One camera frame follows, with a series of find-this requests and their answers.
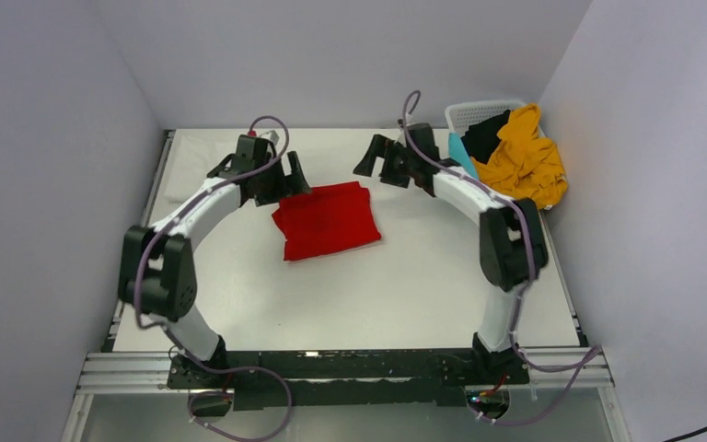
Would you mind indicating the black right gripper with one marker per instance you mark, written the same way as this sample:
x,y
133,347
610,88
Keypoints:
x,y
383,148

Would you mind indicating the red t-shirt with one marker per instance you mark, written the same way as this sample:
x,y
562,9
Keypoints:
x,y
327,220

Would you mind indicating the black t-shirt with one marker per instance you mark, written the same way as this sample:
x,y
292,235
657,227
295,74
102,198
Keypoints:
x,y
481,139

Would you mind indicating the white plastic laundry basket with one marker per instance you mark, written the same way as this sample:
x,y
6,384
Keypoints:
x,y
461,116

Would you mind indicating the folded white t-shirt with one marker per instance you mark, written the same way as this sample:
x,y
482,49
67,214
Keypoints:
x,y
195,158

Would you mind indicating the yellow t-shirt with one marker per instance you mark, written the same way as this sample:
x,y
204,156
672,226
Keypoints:
x,y
525,164

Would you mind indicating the aluminium frame rail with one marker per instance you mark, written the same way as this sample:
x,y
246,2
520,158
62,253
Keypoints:
x,y
153,372

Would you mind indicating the teal t-shirt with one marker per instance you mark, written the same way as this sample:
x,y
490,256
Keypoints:
x,y
458,152

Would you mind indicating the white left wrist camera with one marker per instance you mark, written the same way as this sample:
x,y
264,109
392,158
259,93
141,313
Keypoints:
x,y
270,135

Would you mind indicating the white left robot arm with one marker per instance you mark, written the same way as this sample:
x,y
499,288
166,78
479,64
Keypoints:
x,y
158,277

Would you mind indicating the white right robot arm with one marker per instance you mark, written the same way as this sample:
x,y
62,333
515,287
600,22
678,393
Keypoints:
x,y
512,246

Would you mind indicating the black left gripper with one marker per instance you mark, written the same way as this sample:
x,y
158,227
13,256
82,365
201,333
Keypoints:
x,y
289,185

